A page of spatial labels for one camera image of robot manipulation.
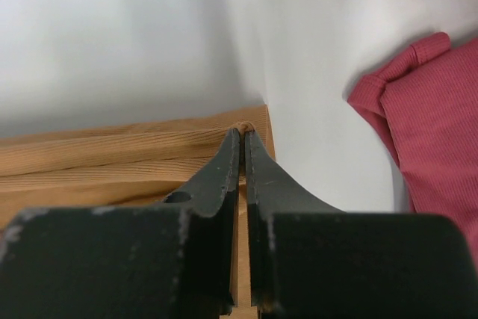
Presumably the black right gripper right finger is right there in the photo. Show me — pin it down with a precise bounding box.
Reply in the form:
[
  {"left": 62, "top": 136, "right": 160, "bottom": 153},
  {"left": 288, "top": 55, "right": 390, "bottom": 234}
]
[{"left": 243, "top": 130, "right": 341, "bottom": 314}]

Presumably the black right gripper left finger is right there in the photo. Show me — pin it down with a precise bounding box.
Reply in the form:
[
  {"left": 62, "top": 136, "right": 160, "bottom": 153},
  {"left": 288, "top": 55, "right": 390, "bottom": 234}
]
[{"left": 164, "top": 128, "right": 241, "bottom": 315}]

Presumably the mustard yellow tank top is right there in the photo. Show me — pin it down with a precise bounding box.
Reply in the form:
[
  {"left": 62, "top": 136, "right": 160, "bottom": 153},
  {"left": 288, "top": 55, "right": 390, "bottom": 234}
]
[{"left": 1, "top": 105, "right": 274, "bottom": 318}]

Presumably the red tank top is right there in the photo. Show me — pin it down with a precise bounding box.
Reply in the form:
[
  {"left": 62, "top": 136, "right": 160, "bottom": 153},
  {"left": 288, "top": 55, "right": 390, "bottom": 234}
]
[{"left": 347, "top": 32, "right": 477, "bottom": 251}]

